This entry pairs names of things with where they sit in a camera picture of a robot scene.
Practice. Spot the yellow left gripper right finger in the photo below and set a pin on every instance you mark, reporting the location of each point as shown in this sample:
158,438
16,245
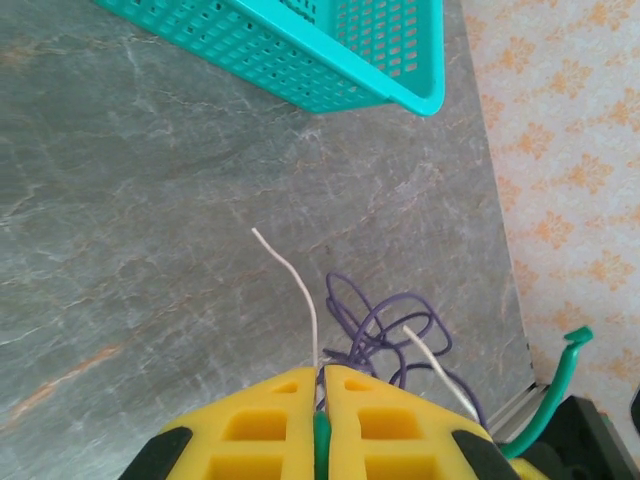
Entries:
390,430

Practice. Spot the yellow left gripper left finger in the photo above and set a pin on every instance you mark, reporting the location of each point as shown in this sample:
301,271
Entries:
260,425

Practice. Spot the aluminium table edge rail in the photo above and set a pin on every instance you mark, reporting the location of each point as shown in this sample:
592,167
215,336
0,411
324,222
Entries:
520,402

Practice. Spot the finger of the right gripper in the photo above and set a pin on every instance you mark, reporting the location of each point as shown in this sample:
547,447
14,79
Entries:
526,471

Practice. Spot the teal plastic basket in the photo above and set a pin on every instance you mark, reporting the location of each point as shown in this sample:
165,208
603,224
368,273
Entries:
300,65

